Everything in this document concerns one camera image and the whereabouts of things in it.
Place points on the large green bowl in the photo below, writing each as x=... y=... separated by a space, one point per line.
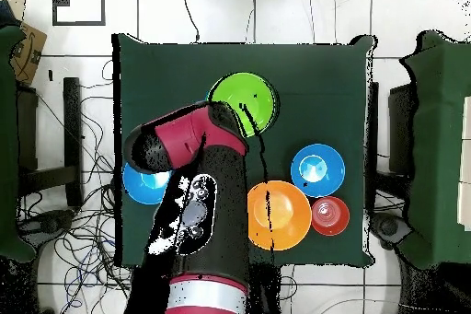
x=243 y=89

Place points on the large yellow bowl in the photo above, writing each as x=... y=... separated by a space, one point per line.
x=290 y=214

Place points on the large blue bowl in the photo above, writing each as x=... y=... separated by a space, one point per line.
x=141 y=185
x=320 y=152

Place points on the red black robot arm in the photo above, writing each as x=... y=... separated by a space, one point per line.
x=184 y=133

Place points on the dark green table cloth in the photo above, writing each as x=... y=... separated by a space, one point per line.
x=312 y=89

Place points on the orange bowl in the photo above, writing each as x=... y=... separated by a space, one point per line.
x=330 y=218

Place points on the black floor stand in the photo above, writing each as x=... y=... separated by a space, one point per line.
x=72 y=126
x=401 y=126

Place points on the grey base leg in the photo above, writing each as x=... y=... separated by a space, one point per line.
x=393 y=229

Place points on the black chair base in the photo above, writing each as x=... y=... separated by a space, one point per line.
x=44 y=223

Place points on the green cloth covered table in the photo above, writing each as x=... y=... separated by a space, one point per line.
x=441 y=107
x=7 y=144

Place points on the cardboard box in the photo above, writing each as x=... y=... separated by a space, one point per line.
x=29 y=52

